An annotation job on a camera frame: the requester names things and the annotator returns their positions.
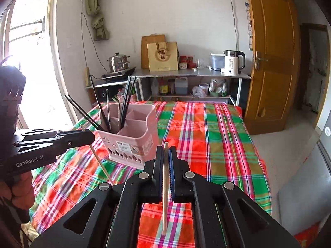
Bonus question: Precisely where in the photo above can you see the white electric kettle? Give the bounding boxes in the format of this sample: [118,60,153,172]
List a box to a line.
[223,50,246,76]

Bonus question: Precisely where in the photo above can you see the metal shelf table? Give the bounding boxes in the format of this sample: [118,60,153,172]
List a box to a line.
[85,68,252,107]

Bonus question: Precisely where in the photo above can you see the wall chart strip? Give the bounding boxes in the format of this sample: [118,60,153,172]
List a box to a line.
[244,2,253,51]

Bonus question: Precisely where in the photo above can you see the black chopstick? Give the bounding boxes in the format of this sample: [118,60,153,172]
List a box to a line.
[120,76,132,129]
[123,77,137,128]
[68,94,107,132]
[64,95,102,131]
[89,75,112,133]

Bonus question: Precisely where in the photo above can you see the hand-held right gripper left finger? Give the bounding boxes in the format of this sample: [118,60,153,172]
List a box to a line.
[30,145,165,248]

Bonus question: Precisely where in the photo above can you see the window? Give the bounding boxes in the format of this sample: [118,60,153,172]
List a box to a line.
[0,0,78,132]

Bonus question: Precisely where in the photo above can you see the brown paper bag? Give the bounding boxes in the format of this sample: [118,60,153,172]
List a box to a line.
[146,41,179,72]

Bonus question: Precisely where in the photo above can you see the wooden door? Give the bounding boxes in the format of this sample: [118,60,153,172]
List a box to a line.
[242,0,302,135]

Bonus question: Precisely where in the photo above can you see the black induction cooker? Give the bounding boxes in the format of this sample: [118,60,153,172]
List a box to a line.
[100,67,137,80]

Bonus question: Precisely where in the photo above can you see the red box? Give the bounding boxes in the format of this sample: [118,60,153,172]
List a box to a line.
[294,224,320,244]

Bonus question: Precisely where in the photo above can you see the green vegetable bag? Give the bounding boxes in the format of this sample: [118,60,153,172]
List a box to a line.
[209,79,229,98]

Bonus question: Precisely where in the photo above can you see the clear plastic bag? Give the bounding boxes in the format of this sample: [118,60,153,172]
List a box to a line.
[192,85,205,98]

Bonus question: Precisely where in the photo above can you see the grey plastic container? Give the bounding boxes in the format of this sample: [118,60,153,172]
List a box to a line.
[210,53,225,71]

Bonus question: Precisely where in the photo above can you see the wooden cutting board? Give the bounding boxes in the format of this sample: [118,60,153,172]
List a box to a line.
[141,34,166,69]

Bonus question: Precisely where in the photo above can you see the pink plastic chopstick basket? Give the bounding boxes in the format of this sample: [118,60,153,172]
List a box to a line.
[96,103,160,163]

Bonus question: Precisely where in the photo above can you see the black wall cable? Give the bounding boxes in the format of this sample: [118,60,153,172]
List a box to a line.
[225,0,239,51]
[79,12,91,79]

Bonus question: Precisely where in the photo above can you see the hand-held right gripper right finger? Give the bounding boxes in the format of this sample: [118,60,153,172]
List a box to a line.
[168,146,302,248]

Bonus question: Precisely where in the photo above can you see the brass door handle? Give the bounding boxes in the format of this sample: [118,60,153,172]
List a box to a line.
[254,51,269,70]

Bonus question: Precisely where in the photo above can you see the grey plastic jug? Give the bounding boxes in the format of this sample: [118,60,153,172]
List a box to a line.
[174,76,189,95]

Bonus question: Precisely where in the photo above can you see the plaid tablecloth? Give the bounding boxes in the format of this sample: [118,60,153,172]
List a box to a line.
[29,101,272,248]

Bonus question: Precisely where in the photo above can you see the person's left hand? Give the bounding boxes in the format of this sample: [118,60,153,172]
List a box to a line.
[0,172,36,209]

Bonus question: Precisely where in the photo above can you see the green hanging cloth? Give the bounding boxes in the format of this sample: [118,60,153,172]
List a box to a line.
[85,0,107,42]

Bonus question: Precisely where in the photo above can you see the steel steamer pot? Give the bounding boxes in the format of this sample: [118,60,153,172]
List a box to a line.
[107,52,131,73]

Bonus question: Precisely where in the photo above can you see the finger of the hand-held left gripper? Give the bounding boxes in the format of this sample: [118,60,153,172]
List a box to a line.
[13,130,96,154]
[13,131,65,141]

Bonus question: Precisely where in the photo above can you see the wooden chopstick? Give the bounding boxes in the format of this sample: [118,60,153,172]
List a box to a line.
[162,141,169,236]
[80,123,113,184]

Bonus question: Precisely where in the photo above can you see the white cup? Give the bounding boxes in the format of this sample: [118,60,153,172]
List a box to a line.
[198,83,210,97]

